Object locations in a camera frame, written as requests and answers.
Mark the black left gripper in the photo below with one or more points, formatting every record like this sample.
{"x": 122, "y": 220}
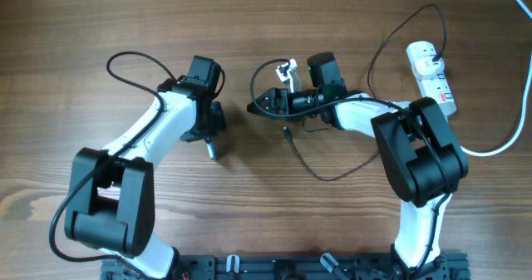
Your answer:
{"x": 218, "y": 125}

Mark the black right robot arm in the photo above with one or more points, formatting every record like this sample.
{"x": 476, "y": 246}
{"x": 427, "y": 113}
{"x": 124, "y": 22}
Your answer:
{"x": 420, "y": 153}

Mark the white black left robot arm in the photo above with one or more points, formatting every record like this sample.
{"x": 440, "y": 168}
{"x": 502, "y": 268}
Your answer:
{"x": 110, "y": 206}

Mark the white usb charger plug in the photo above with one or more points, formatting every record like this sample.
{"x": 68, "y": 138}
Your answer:
{"x": 425, "y": 67}

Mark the blue screen smartphone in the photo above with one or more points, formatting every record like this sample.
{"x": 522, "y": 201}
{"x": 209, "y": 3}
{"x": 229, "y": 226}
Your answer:
{"x": 211, "y": 150}

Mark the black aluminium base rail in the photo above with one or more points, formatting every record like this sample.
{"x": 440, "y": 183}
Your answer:
{"x": 361, "y": 266}

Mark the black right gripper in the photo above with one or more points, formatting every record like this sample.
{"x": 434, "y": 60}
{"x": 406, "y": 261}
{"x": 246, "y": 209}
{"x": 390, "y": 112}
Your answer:
{"x": 275, "y": 95}

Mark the white power strip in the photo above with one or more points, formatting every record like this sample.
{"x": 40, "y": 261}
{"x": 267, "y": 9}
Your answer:
{"x": 435, "y": 87}

